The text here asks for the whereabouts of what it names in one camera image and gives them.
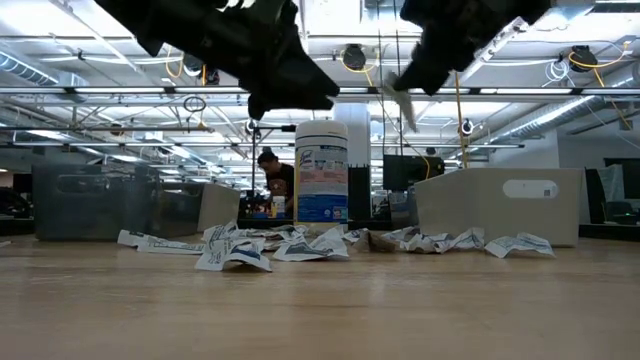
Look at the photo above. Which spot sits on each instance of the black tall tower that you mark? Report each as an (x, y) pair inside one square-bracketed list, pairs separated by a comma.
[(359, 195)]

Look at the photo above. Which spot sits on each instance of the grey translucent plastic bin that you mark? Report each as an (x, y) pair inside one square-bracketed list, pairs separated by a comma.
[(402, 210), (90, 210)]

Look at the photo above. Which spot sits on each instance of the ceiling light strip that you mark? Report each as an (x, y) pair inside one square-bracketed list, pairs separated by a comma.
[(355, 90), (220, 90)]

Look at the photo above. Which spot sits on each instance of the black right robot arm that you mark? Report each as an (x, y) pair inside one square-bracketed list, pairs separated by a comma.
[(510, 15)]

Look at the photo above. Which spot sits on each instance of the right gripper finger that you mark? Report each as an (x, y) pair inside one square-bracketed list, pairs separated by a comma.
[(417, 88), (430, 72)]

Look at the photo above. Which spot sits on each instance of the person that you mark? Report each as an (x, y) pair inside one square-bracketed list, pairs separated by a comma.
[(282, 182)]

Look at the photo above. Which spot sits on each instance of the white plastic bin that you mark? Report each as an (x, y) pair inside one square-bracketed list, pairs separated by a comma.
[(475, 210), (220, 207)]

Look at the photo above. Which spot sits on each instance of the Lysol wipes canister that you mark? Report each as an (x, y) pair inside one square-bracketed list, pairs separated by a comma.
[(320, 175)]

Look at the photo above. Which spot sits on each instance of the silver ventilation duct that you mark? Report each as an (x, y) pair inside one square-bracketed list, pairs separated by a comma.
[(610, 95)]

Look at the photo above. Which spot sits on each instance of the black monitor on stand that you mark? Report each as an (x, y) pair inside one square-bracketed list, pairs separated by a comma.
[(410, 172)]

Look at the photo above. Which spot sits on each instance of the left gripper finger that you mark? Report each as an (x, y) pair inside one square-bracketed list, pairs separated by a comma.
[(305, 80), (290, 104)]

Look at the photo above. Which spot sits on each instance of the black pole stand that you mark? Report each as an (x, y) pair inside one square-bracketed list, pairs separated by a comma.
[(272, 128)]

